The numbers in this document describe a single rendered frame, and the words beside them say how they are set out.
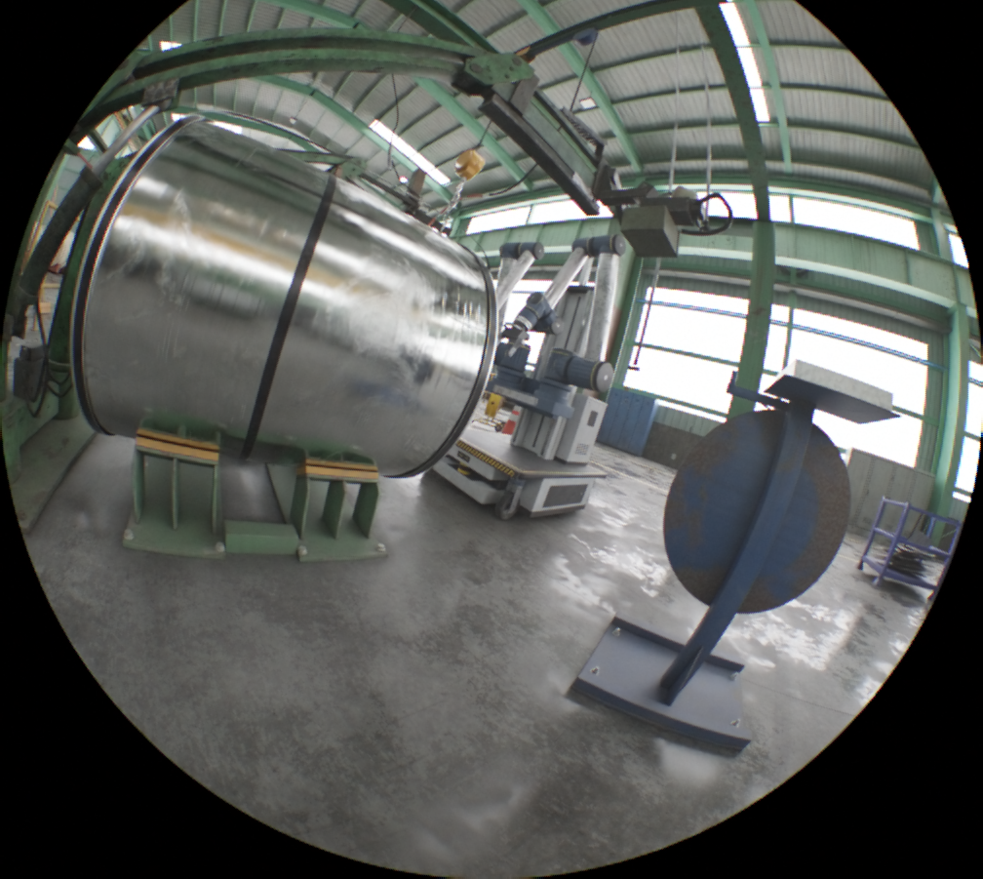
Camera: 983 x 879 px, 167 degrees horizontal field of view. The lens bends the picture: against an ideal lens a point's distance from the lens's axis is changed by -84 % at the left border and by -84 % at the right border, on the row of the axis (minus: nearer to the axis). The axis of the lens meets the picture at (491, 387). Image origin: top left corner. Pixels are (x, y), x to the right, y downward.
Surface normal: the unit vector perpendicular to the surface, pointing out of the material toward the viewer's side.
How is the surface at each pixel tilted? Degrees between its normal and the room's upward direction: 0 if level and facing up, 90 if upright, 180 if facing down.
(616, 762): 0
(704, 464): 90
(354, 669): 0
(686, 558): 90
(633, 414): 90
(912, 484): 90
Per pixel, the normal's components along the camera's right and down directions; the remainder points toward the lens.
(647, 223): -0.67, -0.20
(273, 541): 0.67, 0.22
